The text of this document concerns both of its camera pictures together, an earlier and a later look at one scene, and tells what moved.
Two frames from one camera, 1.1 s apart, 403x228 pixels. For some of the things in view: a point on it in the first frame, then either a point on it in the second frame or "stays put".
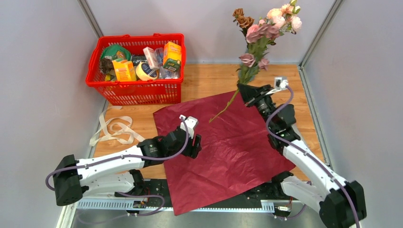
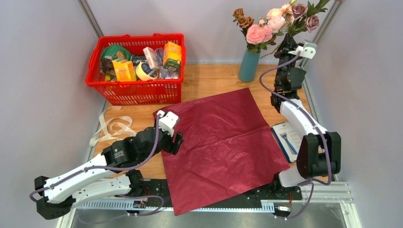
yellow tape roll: x=144 y=72 stays put
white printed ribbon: x=119 y=129 stays put
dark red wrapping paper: x=237 y=156 stays put
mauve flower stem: x=259 y=37 to x=304 y=19
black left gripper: x=194 y=151 to x=173 y=147
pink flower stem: x=253 y=35 stays put
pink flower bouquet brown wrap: x=279 y=20 stays put
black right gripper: x=247 y=92 to x=288 y=44
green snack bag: x=116 y=52 stays put
